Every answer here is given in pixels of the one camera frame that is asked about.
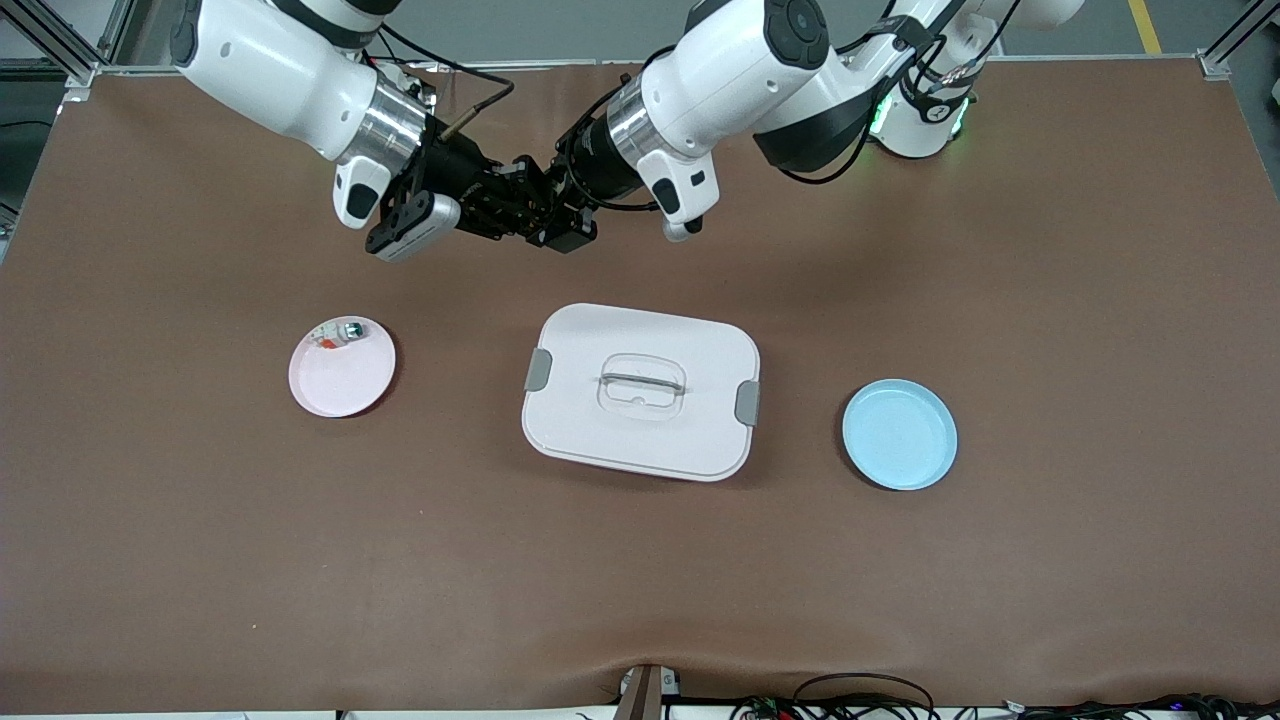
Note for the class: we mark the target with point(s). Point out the light blue round plate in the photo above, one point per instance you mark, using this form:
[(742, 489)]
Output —
[(900, 435)]

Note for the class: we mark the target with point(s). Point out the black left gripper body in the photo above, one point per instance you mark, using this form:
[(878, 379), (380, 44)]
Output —
[(591, 159)]

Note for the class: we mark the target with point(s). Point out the aluminium frame post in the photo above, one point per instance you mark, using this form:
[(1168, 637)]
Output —
[(1235, 45), (60, 40)]

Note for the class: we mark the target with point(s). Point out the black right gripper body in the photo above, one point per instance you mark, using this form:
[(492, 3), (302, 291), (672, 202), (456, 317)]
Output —
[(456, 168)]

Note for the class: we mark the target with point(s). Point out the pale pink round plate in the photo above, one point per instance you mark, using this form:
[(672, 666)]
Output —
[(340, 385)]

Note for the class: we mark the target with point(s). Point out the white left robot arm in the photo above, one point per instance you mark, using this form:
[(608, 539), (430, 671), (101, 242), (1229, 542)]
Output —
[(740, 60)]

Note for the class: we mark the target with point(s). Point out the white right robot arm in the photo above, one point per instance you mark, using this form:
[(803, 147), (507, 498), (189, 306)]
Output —
[(270, 70)]

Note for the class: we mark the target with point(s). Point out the pink box with white lid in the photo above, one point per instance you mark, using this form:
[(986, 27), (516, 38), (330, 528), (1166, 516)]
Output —
[(640, 440)]

